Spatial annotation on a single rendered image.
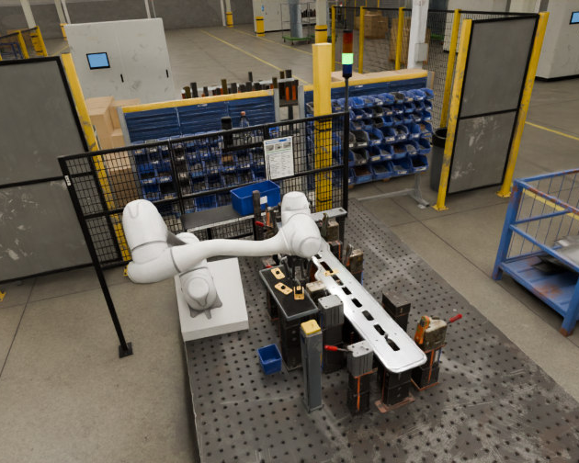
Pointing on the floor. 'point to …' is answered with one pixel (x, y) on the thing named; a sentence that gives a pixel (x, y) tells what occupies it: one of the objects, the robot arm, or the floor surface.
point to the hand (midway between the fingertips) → (298, 285)
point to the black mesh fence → (209, 190)
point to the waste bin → (437, 156)
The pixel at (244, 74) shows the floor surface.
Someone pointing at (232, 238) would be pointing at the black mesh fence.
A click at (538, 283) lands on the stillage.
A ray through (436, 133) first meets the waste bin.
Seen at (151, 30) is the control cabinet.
